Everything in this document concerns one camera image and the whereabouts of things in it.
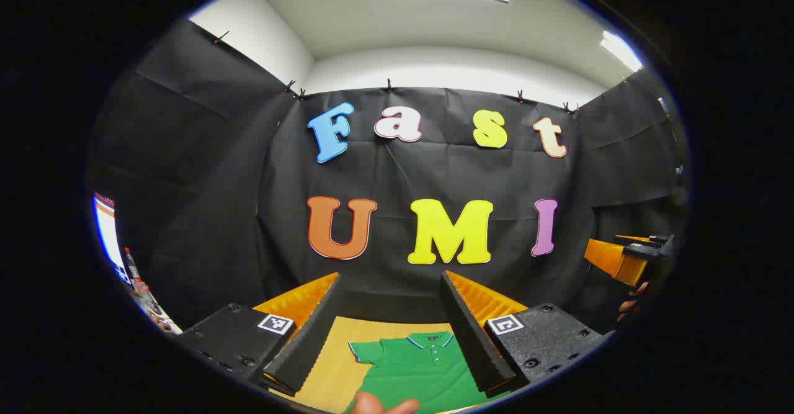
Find white striped board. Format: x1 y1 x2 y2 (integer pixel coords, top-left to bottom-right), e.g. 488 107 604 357
92 192 128 284

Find black backdrop cloth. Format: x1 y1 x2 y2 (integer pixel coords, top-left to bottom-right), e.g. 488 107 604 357
87 20 689 334

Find small ceiling light panel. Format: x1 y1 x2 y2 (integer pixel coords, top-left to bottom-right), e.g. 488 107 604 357
599 29 645 72

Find green T-shirt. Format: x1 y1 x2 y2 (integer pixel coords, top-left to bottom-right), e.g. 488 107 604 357
344 331 512 414

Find colourful clutter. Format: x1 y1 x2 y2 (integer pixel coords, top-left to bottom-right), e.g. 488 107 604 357
123 246 184 335

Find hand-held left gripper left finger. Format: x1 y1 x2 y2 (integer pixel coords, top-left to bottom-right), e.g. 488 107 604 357
177 272 343 397

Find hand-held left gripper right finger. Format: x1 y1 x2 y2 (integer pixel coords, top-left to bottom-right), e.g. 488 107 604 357
439 271 615 398

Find row of black cloth clips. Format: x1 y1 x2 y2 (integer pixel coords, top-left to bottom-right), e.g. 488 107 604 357
213 29 628 115

